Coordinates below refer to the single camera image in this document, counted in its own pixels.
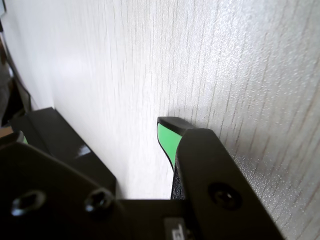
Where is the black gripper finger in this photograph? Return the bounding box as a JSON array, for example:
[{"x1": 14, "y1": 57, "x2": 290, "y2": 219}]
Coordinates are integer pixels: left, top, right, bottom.
[{"x1": 0, "y1": 131, "x2": 119, "y2": 240}]

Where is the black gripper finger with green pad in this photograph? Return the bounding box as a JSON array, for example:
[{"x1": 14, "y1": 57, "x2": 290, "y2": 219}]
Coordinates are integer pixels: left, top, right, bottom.
[{"x1": 156, "y1": 116, "x2": 286, "y2": 240}]

